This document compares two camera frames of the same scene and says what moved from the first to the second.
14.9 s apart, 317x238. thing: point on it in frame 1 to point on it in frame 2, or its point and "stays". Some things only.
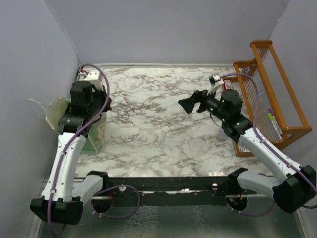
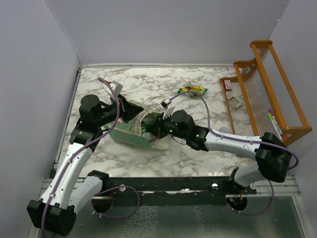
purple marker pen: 276,123 stays
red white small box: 227,85 stays
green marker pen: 273,122 stays
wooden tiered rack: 269,102 stays
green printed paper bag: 92,142 to 130,131
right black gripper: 203,97 to 157,128
